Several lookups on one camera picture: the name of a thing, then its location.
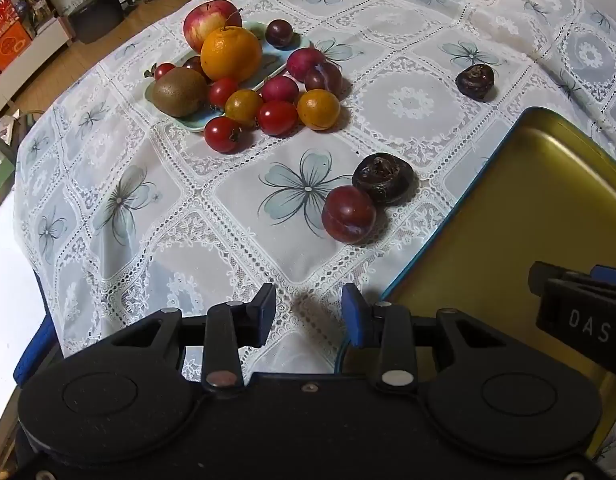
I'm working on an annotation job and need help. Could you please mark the red tomato with calyx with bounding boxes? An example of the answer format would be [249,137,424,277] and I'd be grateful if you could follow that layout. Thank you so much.
[203,116,243,154]

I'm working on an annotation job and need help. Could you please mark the brown kiwi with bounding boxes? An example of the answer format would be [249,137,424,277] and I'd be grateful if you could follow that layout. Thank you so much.
[152,67,209,117]

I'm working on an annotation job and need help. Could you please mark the purple plum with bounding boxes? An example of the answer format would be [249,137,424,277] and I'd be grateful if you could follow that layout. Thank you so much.
[304,61,344,95]

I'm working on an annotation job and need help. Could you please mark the red plum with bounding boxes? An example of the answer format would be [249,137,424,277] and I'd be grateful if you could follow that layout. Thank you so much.
[321,185,377,244]

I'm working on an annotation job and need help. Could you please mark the orange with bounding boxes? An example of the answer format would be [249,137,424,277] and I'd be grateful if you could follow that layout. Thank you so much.
[200,26,264,82]

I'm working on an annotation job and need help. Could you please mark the red apple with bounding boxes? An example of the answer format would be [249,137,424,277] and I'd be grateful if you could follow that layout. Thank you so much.
[183,0,244,53]

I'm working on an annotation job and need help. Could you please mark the large dark water chestnut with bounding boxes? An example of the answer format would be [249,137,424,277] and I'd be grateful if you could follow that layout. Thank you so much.
[352,152,416,207]

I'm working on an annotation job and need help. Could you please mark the dark cherry on plate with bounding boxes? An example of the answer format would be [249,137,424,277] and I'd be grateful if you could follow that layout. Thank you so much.
[265,19,294,48]

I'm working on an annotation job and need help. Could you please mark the red cherry tomato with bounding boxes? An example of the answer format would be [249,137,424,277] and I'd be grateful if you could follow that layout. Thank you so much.
[207,77,240,109]
[255,100,299,137]

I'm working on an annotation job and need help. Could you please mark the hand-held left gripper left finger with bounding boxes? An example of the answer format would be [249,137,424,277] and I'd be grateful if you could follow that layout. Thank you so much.
[110,282,277,395]

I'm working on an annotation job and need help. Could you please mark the orange box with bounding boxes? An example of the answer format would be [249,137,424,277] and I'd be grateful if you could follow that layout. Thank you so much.
[0,20,34,71]

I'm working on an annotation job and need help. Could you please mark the light green plate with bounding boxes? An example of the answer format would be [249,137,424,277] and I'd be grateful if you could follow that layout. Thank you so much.
[144,21,314,133]

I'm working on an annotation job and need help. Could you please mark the white low shelf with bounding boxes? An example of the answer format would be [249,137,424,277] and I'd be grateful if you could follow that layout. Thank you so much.
[0,15,74,121]

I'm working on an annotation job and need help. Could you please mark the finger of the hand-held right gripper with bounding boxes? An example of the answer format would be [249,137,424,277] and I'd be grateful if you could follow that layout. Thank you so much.
[529,261,616,295]
[535,279,616,357]

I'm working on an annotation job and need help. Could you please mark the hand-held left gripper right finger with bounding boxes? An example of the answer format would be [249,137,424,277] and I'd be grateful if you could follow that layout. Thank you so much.
[341,283,508,395]

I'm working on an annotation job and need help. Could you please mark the red tomato with green stem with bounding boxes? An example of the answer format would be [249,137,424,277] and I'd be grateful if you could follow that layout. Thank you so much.
[144,62,176,82]

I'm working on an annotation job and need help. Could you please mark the orange cherry tomato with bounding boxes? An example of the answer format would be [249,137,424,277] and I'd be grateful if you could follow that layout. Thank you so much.
[296,88,341,131]

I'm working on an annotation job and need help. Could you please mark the small dark water chestnut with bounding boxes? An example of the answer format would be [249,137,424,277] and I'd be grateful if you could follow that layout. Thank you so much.
[456,65,495,101]

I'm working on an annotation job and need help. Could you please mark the yellow cherry tomato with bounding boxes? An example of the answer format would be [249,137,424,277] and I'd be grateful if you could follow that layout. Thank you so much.
[224,89,263,127]

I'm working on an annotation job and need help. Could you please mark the pink radish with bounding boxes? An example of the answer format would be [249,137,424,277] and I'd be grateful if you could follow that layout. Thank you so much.
[286,47,328,82]
[260,76,300,105]

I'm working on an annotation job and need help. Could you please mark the gold metal tray blue rim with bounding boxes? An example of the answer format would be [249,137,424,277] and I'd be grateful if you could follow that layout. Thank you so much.
[334,106,616,461]

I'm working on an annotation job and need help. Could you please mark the white lace floral tablecloth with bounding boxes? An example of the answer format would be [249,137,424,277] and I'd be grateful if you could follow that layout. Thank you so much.
[13,0,616,386]

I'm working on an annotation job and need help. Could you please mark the blue fabric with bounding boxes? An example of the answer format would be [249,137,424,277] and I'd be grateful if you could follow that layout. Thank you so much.
[13,310,64,386]

